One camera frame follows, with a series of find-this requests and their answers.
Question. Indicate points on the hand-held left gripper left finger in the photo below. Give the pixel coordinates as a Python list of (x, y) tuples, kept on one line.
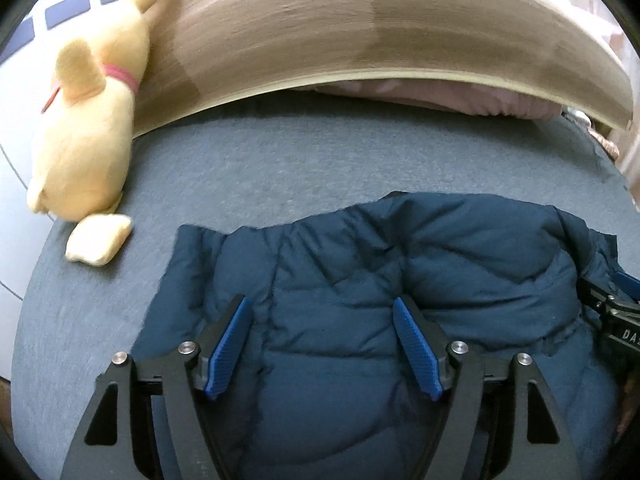
[(230, 350)]

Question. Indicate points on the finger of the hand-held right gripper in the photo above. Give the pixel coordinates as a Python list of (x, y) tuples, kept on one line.
[(627, 281), (592, 294)]

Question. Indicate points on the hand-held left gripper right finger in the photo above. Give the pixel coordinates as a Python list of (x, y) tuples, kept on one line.
[(417, 355)]

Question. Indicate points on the navy puffer jacket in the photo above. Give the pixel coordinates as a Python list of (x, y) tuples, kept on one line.
[(340, 270)]

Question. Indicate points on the woven patterned cloth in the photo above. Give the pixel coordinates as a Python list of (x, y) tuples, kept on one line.
[(607, 145)]

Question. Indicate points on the pink pillow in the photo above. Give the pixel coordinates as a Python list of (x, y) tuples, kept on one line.
[(450, 95)]

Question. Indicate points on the yellow plush toy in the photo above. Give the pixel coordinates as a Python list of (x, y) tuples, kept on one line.
[(85, 135)]

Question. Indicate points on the wooden headboard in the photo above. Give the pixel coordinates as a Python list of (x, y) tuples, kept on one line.
[(325, 25)]

